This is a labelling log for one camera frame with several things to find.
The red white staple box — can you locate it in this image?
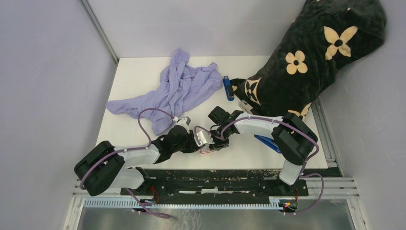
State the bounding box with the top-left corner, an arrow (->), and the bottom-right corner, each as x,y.
199,148 -> 216,154

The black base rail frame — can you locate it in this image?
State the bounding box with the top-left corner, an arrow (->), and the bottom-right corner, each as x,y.
89,168 -> 343,206

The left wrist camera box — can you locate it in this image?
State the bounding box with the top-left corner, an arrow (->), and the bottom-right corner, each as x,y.
173,116 -> 191,130

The beige and black stapler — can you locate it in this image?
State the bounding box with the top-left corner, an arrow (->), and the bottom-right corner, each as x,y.
238,100 -> 253,114

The blue stapler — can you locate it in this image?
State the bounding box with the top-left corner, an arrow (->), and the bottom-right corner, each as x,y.
223,76 -> 234,101
254,135 -> 282,154

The lavender crumpled cloth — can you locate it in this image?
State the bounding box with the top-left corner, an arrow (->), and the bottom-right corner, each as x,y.
106,49 -> 223,136

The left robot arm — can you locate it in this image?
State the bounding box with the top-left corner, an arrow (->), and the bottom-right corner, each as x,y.
74,125 -> 201,196

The black floral blanket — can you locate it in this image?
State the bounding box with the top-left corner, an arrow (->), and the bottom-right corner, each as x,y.
231,0 -> 387,119

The slotted cable duct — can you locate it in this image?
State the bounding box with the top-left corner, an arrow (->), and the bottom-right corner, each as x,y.
83,198 -> 282,210

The aluminium rail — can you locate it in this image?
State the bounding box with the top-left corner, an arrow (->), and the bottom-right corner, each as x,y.
72,176 -> 361,199

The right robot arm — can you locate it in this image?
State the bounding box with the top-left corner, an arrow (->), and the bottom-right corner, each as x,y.
208,106 -> 319,196

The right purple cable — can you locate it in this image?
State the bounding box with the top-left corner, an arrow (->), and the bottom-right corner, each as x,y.
193,115 -> 325,215

